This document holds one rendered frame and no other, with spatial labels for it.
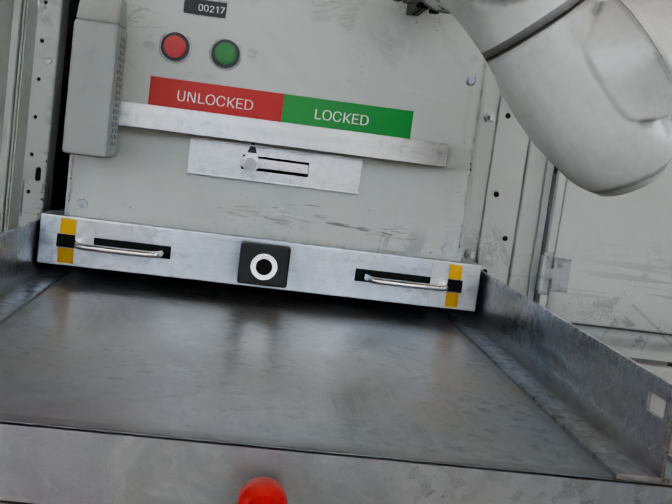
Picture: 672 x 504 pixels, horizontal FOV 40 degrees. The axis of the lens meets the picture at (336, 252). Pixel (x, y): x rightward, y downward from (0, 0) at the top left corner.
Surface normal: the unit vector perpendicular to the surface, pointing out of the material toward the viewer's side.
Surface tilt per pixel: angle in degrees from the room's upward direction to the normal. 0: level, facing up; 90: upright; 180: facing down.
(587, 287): 90
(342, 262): 90
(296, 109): 90
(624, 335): 90
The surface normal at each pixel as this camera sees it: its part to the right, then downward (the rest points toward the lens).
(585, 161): -0.44, 0.66
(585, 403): -0.99, -0.11
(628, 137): 0.07, 0.25
